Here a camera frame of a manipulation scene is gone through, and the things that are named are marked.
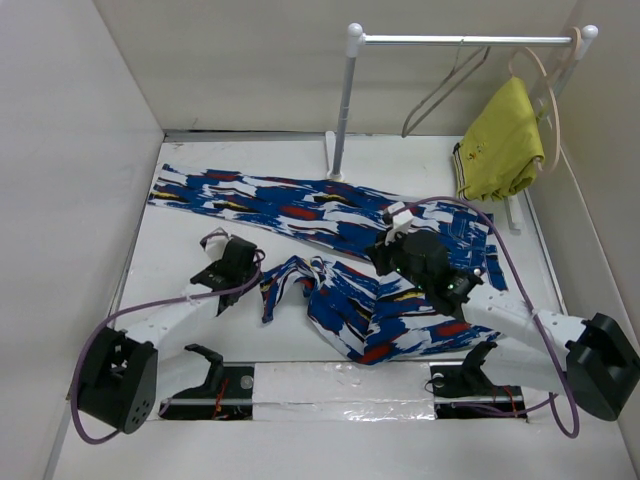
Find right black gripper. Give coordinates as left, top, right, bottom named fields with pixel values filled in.
left=364, top=225, right=430, bottom=293

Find blue white red patterned trousers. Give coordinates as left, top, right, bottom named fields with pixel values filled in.
left=148, top=164, right=499, bottom=365

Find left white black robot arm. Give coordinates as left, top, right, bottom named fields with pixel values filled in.
left=70, top=232, right=266, bottom=445

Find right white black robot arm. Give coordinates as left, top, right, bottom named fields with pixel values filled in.
left=365, top=231, right=639, bottom=421

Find beige wooden hanger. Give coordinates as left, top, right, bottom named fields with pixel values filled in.
left=507, top=46, right=560, bottom=177

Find yellow green shorts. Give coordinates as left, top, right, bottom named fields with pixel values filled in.
left=453, top=76, right=545, bottom=201

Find white garment rack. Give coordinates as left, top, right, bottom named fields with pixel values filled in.
left=323, top=22, right=599, bottom=236

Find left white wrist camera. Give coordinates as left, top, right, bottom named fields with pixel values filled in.
left=199, top=227, right=230, bottom=261

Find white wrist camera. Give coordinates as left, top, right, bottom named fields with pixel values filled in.
left=199, top=227, right=230, bottom=261
left=383, top=202, right=414, bottom=245

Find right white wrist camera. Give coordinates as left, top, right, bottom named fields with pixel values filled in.
left=383, top=202, right=414, bottom=245

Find grey wire hanger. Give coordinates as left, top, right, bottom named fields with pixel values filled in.
left=401, top=45, right=492, bottom=138

